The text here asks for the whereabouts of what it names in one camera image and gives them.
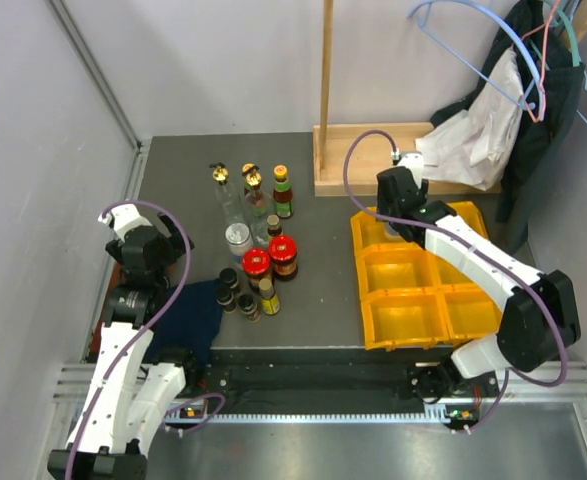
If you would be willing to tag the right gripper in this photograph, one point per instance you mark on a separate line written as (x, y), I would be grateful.
(383, 207)

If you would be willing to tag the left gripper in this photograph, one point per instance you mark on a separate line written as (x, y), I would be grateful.
(175, 244)

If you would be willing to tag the silver lid spice jar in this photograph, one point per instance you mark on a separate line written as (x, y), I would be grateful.
(390, 233)
(239, 240)

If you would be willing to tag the black cap spice jar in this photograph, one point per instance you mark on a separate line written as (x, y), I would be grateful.
(225, 298)
(229, 277)
(249, 307)

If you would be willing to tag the small brown cap bottle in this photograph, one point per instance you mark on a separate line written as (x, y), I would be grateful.
(274, 227)

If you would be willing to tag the yellow label brown cap bottle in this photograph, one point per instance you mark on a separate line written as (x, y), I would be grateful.
(269, 298)

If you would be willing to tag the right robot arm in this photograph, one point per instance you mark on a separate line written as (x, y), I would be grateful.
(539, 315)

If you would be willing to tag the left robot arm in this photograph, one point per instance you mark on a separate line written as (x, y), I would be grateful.
(119, 419)

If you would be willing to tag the brown orange cloth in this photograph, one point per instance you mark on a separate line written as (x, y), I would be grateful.
(96, 334)

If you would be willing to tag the yellow bin back left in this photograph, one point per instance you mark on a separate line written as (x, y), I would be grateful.
(368, 232)

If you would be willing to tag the yellow bin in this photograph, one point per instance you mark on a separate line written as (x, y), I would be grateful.
(472, 216)
(447, 273)
(470, 314)
(403, 318)
(393, 267)
(368, 232)

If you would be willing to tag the yellow bin back right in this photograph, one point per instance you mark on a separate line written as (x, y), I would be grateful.
(472, 216)

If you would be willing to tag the yellow bin middle left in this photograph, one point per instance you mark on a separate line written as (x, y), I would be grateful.
(393, 267)

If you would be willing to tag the white crumpled cloth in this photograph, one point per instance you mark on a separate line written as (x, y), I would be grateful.
(473, 146)

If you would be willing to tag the black cap spice jar back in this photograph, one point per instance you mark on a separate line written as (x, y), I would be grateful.
(229, 277)

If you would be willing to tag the navy blue cloth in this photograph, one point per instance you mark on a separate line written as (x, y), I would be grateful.
(193, 321)

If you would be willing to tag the yellow bin middle right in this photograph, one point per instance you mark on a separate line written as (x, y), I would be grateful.
(447, 273)

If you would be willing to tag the clear bottle gold pourer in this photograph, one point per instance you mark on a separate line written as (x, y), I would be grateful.
(227, 195)

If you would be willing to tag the red lid jar left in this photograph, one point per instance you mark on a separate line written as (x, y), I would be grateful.
(256, 264)

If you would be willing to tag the red lid jar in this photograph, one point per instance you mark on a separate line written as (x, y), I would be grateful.
(256, 264)
(283, 252)

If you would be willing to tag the red sauce bottle yellow cap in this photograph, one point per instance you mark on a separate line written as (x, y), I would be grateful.
(282, 192)

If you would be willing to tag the clear bottle red label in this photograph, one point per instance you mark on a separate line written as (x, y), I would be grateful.
(259, 206)

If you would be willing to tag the yellow bin front left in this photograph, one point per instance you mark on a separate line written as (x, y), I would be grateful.
(403, 318)

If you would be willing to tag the yellow bin front right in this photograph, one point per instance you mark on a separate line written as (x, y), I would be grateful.
(470, 314)

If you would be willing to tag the red lid jar right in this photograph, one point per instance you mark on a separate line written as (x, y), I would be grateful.
(283, 252)

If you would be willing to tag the green bottle gold pourer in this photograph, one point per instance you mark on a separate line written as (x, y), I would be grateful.
(248, 171)

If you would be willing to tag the blue clothes hanger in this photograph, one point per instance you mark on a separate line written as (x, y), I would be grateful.
(533, 94)

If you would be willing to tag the dark green jacket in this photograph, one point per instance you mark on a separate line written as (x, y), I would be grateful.
(538, 144)

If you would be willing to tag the wooden pole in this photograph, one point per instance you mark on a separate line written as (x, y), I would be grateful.
(328, 12)

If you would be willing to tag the green clothes hanger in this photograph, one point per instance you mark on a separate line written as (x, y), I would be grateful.
(558, 16)

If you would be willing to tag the pink clothes hanger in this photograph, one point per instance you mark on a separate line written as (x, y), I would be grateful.
(540, 60)

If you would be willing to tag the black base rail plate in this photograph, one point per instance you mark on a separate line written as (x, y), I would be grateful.
(289, 385)

